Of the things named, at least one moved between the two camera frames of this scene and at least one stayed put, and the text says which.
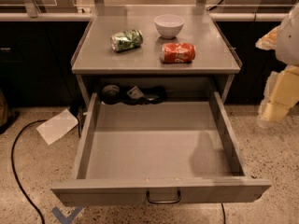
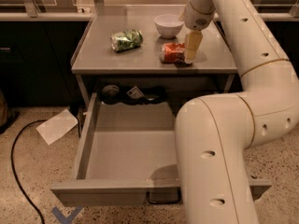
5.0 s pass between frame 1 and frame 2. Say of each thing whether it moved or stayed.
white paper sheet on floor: stayed
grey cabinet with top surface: stayed
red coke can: stayed
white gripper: moved
